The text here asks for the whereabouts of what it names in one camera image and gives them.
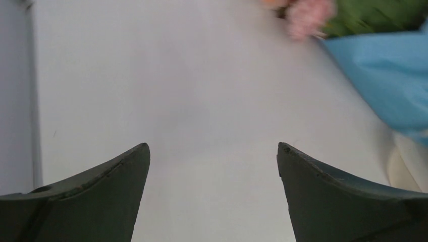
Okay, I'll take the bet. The blue wrapping paper sheet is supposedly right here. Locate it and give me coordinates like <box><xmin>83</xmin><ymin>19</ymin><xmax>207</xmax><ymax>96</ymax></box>
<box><xmin>321</xmin><ymin>22</ymin><xmax>427</xmax><ymax>145</ymax></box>

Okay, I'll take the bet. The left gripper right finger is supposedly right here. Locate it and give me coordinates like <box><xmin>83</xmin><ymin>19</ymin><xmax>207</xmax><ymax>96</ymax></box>
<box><xmin>277</xmin><ymin>143</ymin><xmax>427</xmax><ymax>241</ymax></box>

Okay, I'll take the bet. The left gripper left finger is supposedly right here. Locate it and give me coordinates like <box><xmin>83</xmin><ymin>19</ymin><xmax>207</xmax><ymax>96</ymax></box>
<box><xmin>1</xmin><ymin>143</ymin><xmax>150</xmax><ymax>241</ymax></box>

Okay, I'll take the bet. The pink fake rose stem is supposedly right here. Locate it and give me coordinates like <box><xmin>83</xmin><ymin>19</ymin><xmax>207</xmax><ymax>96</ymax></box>
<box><xmin>263</xmin><ymin>0</ymin><xmax>337</xmax><ymax>40</ymax></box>

